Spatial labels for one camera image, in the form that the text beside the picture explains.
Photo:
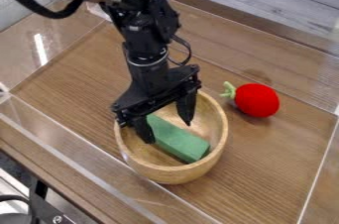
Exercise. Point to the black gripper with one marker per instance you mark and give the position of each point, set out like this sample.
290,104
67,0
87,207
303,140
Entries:
156,86

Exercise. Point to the green rectangular block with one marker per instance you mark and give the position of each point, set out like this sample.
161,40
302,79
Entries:
176,141

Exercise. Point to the brown wooden bowl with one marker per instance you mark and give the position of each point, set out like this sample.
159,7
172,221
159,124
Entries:
156,165

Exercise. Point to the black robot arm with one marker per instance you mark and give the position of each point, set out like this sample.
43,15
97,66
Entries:
147,23

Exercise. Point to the red plush strawberry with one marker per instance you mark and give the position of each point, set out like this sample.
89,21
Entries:
253,98

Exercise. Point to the clear acrylic front wall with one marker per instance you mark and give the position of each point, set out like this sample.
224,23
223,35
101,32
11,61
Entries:
84,174

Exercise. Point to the black table clamp bracket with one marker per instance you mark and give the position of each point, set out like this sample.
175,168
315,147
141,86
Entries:
41,212

